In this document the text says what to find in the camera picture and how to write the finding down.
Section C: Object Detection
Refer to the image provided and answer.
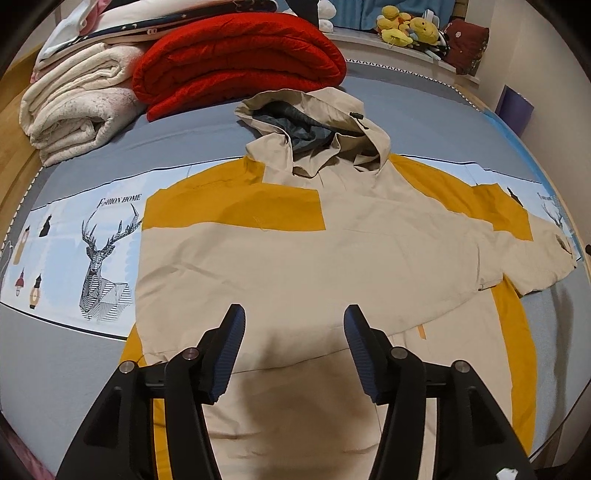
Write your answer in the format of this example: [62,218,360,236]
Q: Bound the cream folded blanket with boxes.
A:
[19,42,148,167]

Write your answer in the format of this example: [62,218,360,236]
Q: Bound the purple box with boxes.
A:
[496,84,535,137]

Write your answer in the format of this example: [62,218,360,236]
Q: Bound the white folded quilt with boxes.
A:
[85,0,280,47]

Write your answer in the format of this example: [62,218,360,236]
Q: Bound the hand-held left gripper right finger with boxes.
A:
[344,304,539,480]

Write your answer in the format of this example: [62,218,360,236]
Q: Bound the white plush toy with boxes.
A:
[316,0,336,33]

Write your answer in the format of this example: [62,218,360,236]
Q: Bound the wooden bed frame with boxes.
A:
[0,44,47,222]

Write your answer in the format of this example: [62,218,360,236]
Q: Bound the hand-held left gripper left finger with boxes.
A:
[58,304,247,480]

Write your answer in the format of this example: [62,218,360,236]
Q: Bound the white window ledge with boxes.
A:
[323,25,483,88]

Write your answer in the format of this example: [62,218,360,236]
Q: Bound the grey printed bed sheet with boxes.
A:
[0,60,583,462]

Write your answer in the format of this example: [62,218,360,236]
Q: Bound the blue curtain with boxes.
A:
[332,0,458,33]

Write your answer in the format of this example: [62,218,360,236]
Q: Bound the white and pink cloth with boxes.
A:
[32,0,112,72]

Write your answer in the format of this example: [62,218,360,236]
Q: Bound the beige and yellow hooded jacket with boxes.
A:
[119,88,579,480]

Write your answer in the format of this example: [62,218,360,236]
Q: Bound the red folded blanket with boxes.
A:
[132,13,348,122]

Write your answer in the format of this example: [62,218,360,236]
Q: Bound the yellow plush toy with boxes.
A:
[376,6,413,48]
[406,17,440,49]

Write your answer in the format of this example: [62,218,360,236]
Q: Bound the maroon bag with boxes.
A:
[444,18,490,75]

